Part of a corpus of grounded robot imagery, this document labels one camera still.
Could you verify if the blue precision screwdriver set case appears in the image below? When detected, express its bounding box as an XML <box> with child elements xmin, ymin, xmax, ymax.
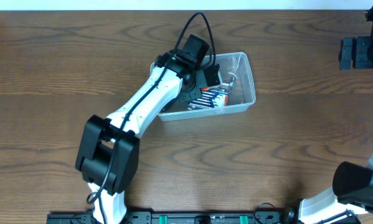
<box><xmin>187</xmin><ymin>90</ymin><xmax>229</xmax><ymax>110</ymax></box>

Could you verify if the silver wrench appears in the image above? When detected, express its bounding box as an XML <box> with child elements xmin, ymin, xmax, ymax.
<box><xmin>219</xmin><ymin>83</ymin><xmax>233</xmax><ymax>93</ymax></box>

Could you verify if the red black claw hammer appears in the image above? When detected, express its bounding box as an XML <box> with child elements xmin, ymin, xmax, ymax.
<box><xmin>220</xmin><ymin>72</ymin><xmax>238</xmax><ymax>91</ymax></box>

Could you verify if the black yellow screwdriver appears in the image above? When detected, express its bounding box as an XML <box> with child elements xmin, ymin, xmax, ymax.
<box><xmin>160</xmin><ymin>98</ymin><xmax>177</xmax><ymax>113</ymax></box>

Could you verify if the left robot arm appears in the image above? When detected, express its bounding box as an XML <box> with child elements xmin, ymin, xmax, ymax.
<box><xmin>75</xmin><ymin>52</ymin><xmax>219</xmax><ymax>223</ymax></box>

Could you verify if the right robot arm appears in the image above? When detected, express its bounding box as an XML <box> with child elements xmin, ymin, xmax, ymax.
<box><xmin>282</xmin><ymin>6</ymin><xmax>373</xmax><ymax>223</ymax></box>

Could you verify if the clear plastic container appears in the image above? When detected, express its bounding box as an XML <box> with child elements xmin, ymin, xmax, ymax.
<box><xmin>159</xmin><ymin>52</ymin><xmax>256</xmax><ymax>121</ymax></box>

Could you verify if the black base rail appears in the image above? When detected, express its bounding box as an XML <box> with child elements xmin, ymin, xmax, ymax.
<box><xmin>46</xmin><ymin>202</ymin><xmax>360</xmax><ymax>224</ymax></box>

